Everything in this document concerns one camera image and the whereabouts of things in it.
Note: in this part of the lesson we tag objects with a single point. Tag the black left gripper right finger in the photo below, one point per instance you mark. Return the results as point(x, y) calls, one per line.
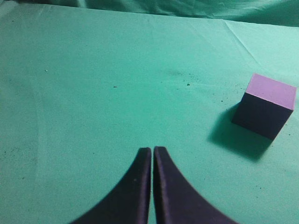
point(175, 199)

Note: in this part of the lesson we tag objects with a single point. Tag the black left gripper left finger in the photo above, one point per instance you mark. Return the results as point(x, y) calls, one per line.
point(128, 202)

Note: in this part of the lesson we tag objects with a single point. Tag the purple cube block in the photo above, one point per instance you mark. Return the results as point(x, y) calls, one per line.
point(265, 106)

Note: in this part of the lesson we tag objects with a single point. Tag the green cloth table cover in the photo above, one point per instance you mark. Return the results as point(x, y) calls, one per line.
point(81, 90)

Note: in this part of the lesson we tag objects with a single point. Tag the green cloth backdrop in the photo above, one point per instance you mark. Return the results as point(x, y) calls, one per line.
point(274, 12)

